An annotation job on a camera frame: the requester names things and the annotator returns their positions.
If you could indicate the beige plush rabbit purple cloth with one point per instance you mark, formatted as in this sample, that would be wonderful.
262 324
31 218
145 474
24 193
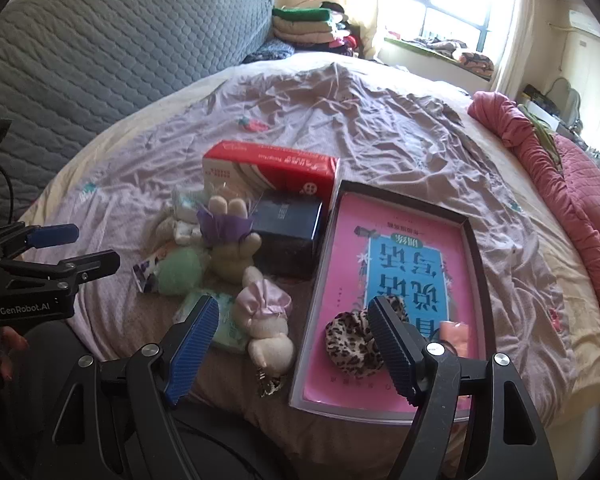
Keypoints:
230 255

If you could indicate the white green tissue packet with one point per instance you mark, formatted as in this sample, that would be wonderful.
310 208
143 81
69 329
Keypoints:
230 330

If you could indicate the dark blue knit cloth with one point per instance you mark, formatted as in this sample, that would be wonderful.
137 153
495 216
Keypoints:
270 51

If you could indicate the beige plush rabbit pink hat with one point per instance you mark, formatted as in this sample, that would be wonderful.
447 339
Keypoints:
270 345

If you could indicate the red tissue box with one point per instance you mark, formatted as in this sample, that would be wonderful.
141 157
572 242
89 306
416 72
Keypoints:
275 160

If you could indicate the stack of folded clothes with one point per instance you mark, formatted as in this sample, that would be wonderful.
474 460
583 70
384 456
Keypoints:
300 27

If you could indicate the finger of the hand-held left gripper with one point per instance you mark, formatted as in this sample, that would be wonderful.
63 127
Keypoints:
92 264
55 236

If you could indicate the clothes on windowsill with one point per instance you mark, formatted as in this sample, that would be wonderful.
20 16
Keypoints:
455 52

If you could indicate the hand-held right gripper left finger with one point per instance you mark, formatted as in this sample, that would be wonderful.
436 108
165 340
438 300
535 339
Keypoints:
195 352

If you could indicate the pink quilt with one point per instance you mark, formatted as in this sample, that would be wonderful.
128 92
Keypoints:
570 200

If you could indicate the white air conditioner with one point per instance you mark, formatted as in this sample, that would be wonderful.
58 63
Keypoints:
587 21

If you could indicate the black box tray pink bottom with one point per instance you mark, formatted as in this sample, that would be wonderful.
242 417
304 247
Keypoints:
340 240

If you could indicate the person's left hand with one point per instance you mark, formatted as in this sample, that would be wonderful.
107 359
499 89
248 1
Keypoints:
12 342

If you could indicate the dark blue box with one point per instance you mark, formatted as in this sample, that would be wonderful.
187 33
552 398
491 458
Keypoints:
285 230

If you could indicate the small printed plastic packet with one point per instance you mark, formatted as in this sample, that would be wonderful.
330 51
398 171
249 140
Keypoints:
142 272

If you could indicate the grey quilted headboard cover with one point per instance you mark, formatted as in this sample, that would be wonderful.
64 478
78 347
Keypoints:
105 50

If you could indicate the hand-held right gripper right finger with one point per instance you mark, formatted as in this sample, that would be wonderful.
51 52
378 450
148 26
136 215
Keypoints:
395 355

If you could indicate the pile of mixed clothes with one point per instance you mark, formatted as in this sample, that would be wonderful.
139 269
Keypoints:
345 40

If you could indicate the green fluffy puff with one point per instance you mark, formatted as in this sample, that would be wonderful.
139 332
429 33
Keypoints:
180 272

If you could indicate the cream curtain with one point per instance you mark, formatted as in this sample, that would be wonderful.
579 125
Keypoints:
517 35

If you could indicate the lilac bed sheet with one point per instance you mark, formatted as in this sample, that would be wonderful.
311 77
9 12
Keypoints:
380 110

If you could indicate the leopard print scrunchie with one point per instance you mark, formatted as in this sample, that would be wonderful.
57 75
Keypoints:
347 345

